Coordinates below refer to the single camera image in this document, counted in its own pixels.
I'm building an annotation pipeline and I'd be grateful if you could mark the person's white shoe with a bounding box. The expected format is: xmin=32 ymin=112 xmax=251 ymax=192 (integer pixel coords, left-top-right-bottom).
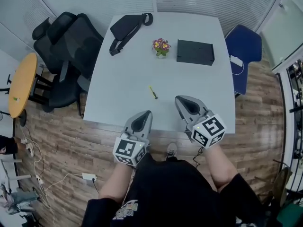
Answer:
xmin=166 ymin=142 xmax=178 ymax=159

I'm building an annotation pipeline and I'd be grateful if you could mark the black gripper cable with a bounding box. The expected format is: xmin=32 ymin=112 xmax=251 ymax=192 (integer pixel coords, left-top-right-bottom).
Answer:
xmin=193 ymin=147 xmax=204 ymax=169

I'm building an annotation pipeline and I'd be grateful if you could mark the black mesh office chair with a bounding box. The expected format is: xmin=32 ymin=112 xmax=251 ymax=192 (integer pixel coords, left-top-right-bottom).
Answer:
xmin=32 ymin=17 xmax=62 ymax=75
xmin=42 ymin=11 xmax=105 ymax=119

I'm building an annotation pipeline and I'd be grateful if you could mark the black rectangular box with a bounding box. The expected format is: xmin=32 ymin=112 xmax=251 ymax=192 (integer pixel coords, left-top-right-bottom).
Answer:
xmin=176 ymin=39 xmax=215 ymax=66

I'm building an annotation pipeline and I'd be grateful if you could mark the round wooden side table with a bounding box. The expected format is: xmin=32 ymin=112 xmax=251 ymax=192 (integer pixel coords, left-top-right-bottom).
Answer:
xmin=8 ymin=52 xmax=54 ymax=127

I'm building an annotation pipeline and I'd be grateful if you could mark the small potted flower plant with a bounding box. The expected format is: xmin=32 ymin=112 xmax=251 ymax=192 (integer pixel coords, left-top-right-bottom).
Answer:
xmin=151 ymin=37 xmax=172 ymax=59

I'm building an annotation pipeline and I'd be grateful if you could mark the white adapter cable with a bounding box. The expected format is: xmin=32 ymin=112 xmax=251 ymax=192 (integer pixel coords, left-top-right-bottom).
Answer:
xmin=231 ymin=64 xmax=245 ymax=76

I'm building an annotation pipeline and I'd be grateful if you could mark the black sling bag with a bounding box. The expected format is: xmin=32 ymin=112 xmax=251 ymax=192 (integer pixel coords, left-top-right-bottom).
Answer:
xmin=109 ymin=12 xmax=154 ymax=56

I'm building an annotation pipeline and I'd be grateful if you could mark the person's black clothing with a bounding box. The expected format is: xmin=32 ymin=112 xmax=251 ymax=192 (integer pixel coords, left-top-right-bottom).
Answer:
xmin=81 ymin=152 xmax=268 ymax=227

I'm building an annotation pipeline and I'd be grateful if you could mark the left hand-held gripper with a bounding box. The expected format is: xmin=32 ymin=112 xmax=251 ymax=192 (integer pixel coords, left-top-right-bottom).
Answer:
xmin=112 ymin=110 xmax=153 ymax=168

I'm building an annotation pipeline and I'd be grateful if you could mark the person's right forearm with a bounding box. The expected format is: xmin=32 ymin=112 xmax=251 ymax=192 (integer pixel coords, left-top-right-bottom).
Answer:
xmin=203 ymin=143 xmax=239 ymax=192

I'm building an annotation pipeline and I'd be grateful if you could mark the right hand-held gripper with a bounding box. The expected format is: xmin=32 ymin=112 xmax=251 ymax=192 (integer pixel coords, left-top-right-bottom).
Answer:
xmin=175 ymin=95 xmax=227 ymax=149

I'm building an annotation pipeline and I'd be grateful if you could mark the blue chair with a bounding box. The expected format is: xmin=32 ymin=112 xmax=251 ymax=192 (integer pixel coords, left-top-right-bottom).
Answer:
xmin=224 ymin=24 xmax=263 ymax=98

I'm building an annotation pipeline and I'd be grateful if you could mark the black metal railing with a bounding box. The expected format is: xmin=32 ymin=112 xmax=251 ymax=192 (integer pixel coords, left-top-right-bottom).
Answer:
xmin=276 ymin=60 xmax=303 ymax=198

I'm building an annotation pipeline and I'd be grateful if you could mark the person's left forearm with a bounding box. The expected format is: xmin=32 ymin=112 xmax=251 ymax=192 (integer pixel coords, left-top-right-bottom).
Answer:
xmin=98 ymin=163 xmax=135 ymax=202

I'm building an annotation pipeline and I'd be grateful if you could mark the white power adapter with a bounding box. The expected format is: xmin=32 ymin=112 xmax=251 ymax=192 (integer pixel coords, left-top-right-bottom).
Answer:
xmin=229 ymin=55 xmax=243 ymax=67

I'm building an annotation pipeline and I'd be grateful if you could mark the black floor stand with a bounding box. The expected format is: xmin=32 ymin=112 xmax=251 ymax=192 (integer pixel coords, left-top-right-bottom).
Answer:
xmin=0 ymin=74 xmax=12 ymax=95

